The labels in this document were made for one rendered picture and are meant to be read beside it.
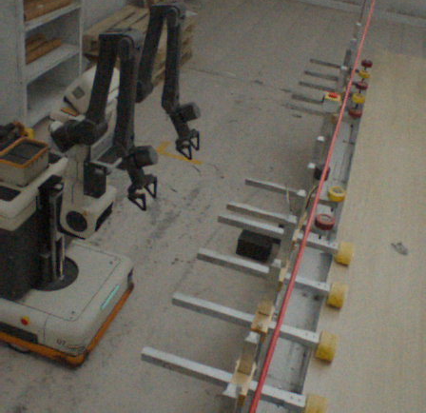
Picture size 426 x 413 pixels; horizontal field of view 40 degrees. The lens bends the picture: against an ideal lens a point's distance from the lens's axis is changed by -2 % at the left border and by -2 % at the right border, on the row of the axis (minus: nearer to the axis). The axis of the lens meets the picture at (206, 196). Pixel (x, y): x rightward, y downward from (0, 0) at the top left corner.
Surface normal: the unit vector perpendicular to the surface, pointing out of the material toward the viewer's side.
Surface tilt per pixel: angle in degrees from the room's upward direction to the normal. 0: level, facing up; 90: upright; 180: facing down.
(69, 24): 90
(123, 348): 0
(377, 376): 0
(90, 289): 0
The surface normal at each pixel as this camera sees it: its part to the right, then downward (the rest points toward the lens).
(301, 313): 0.12, -0.83
